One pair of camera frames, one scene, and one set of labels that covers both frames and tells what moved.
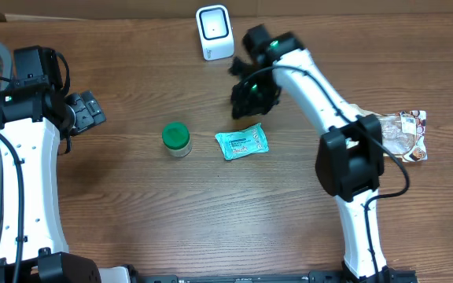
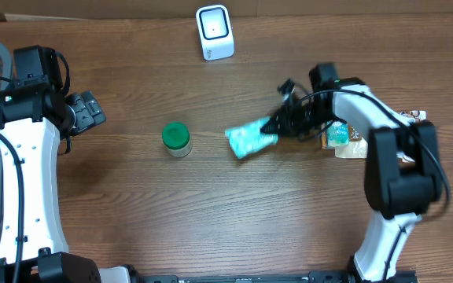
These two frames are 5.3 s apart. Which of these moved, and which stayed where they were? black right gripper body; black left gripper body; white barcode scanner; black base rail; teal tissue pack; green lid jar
Moved: teal tissue pack; black right gripper body
Stayed: green lid jar; black left gripper body; white barcode scanner; black base rail
